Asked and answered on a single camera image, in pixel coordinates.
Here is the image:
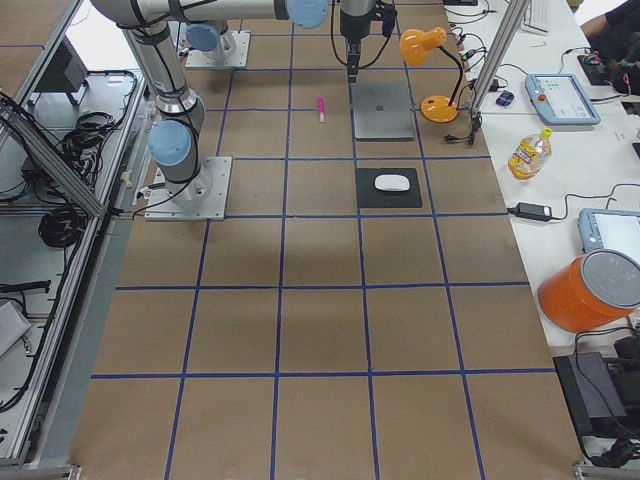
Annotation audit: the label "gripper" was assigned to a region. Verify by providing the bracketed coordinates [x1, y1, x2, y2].
[340, 10, 373, 83]

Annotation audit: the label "pink marker pen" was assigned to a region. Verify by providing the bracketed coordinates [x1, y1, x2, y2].
[316, 96, 326, 123]

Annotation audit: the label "white computer mouse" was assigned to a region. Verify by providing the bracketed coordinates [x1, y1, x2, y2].
[374, 174, 411, 193]

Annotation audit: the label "black mousepad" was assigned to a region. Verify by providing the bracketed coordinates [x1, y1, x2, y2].
[356, 168, 423, 208]

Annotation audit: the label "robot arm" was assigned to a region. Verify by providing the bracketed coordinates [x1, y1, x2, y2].
[186, 20, 236, 58]
[93, 1, 329, 214]

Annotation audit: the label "grey closed laptop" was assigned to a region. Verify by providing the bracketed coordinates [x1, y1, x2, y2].
[351, 82, 414, 141]

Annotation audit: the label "orange desk lamp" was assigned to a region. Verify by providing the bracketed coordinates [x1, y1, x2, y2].
[399, 27, 464, 124]

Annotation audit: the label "small blue device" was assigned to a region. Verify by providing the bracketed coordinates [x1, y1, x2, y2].
[495, 90, 515, 107]

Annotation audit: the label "white keyboard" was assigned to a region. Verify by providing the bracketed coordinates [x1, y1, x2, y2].
[521, 0, 549, 35]

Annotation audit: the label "yellow drink bottle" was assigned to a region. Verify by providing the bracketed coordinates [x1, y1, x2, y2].
[507, 128, 553, 180]

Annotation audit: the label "left teach pendant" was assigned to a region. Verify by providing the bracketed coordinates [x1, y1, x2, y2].
[525, 74, 601, 126]

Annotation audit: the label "teach pendant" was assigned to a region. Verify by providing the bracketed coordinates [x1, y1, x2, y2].
[578, 209, 639, 262]
[525, 74, 601, 126]

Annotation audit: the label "black power adapter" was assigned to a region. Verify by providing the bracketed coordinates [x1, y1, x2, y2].
[515, 202, 553, 222]

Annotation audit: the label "right teach pendant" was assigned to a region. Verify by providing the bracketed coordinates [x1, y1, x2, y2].
[578, 209, 639, 262]

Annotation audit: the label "orange cylindrical container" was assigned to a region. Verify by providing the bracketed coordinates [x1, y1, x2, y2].
[538, 249, 639, 333]

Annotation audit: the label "black flat box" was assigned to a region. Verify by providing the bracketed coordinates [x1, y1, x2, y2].
[553, 352, 627, 438]

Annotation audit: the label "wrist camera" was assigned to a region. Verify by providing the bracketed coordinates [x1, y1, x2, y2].
[374, 1, 397, 38]

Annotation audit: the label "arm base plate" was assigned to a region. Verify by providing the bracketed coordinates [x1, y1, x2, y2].
[186, 25, 250, 70]
[143, 157, 232, 221]

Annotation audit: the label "aluminium frame post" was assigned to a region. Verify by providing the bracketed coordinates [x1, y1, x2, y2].
[469, 0, 529, 117]

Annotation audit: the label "coiled black cables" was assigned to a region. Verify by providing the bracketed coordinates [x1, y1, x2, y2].
[38, 202, 84, 250]

